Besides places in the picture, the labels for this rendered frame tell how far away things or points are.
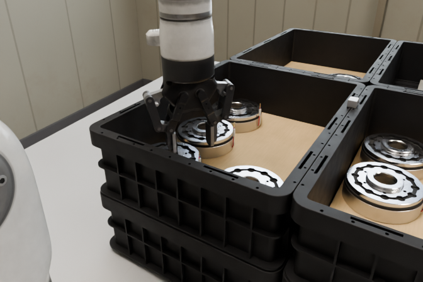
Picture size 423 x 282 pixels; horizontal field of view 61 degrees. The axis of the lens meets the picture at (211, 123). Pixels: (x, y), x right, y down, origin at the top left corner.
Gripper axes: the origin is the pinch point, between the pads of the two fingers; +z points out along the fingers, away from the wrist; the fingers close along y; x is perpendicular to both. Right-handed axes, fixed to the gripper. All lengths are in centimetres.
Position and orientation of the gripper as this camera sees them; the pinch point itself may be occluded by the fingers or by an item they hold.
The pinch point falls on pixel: (191, 139)
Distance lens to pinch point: 57.4
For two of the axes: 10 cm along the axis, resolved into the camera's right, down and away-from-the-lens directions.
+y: 9.4, -1.7, 2.9
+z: 0.2, 8.8, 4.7
